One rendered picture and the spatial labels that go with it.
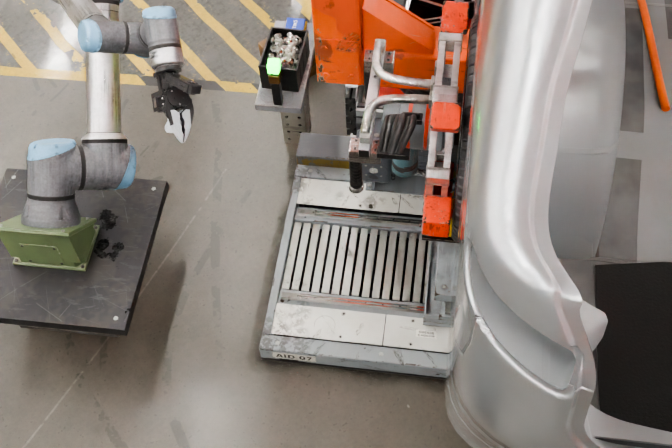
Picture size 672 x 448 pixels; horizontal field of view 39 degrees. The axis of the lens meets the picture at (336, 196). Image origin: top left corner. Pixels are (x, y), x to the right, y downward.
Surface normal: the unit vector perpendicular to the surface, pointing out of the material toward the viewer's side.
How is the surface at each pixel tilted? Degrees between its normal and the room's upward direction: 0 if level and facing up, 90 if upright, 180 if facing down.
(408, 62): 90
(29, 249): 90
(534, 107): 20
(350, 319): 0
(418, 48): 90
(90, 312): 0
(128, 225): 0
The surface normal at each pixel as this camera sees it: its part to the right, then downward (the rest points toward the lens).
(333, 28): -0.14, 0.81
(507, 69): -0.70, -0.41
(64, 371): -0.04, -0.58
